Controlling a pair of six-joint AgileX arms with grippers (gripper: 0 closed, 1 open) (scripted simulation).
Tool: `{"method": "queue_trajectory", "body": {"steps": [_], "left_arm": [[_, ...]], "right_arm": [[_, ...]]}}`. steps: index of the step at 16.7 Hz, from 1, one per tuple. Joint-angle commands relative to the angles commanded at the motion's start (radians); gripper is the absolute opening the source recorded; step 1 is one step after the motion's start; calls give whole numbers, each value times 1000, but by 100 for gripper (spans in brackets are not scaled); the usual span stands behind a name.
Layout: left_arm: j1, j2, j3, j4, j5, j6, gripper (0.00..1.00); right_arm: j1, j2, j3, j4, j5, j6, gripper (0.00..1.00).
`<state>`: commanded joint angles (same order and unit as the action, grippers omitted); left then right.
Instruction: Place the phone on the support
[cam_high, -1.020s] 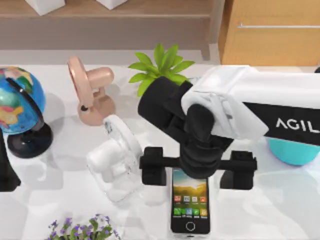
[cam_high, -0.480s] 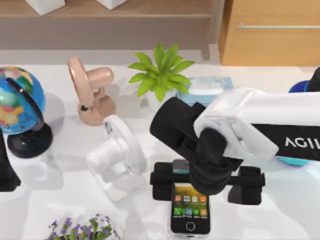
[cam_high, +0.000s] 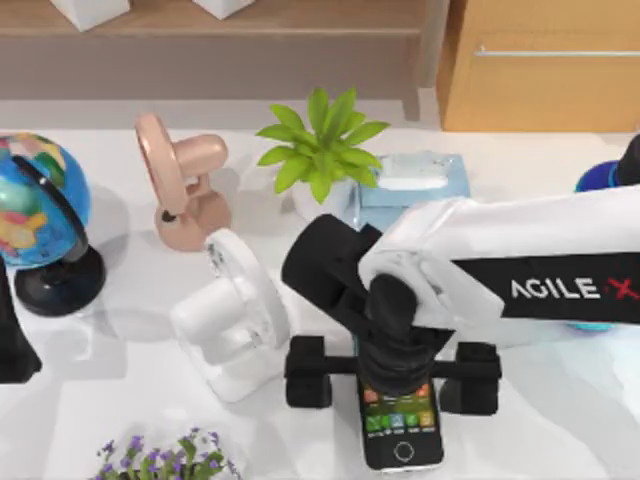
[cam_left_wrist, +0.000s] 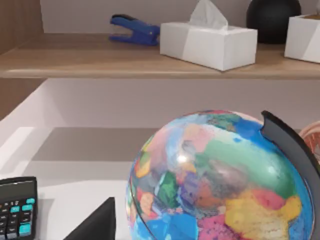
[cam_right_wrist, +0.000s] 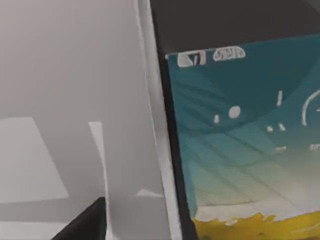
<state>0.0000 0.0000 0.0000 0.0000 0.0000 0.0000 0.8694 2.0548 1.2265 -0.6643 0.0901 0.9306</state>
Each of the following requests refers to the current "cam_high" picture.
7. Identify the black smartphone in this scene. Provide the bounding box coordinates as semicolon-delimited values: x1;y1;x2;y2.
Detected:
356;374;446;472

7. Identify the white box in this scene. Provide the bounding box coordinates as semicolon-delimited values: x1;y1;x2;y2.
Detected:
191;0;257;22
48;0;134;33

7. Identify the pink desk fan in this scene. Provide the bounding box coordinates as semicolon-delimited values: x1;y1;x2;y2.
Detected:
133;112;234;254

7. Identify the blue globe on black stand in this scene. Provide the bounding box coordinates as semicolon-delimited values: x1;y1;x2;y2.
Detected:
0;131;108;317

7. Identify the blue and black round object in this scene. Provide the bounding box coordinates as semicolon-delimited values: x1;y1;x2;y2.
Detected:
564;133;640;335

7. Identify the wooden cupboard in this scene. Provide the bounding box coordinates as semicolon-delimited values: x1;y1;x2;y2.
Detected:
434;0;640;135

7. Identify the green potted plant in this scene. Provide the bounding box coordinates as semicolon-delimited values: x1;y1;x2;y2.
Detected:
254;87;392;229

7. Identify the long metal handle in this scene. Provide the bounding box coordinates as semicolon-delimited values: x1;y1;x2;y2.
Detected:
473;45;640;58

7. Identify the wooden open shelf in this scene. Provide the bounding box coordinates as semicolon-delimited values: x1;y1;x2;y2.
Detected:
0;0;442;102

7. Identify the white desk fan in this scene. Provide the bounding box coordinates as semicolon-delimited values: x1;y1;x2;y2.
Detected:
168;227;292;404

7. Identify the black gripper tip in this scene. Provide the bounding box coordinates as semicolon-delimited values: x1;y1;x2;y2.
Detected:
0;262;43;387

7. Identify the purple flower plant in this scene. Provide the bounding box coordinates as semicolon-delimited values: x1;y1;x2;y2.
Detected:
94;424;242;480

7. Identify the light blue tissue box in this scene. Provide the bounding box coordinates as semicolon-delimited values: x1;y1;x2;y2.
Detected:
349;151;474;237

